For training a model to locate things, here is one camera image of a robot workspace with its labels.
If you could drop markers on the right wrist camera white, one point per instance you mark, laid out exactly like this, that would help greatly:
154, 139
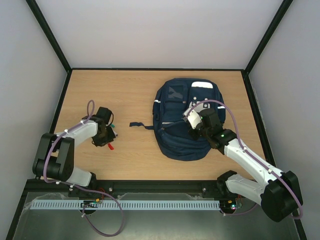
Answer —
193, 118

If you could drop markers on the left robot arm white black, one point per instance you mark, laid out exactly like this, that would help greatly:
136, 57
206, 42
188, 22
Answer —
55, 156

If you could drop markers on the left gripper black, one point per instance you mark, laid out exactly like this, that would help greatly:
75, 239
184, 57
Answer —
98, 142

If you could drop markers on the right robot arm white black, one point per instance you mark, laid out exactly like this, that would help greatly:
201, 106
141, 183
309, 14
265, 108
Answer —
277, 192

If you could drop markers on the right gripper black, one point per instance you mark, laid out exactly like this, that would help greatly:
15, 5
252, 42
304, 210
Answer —
196, 132

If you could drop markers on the black aluminium frame rail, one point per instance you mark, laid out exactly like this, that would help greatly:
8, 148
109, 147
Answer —
205, 188

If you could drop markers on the light blue cable duct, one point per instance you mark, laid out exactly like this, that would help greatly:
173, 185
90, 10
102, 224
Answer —
127, 205

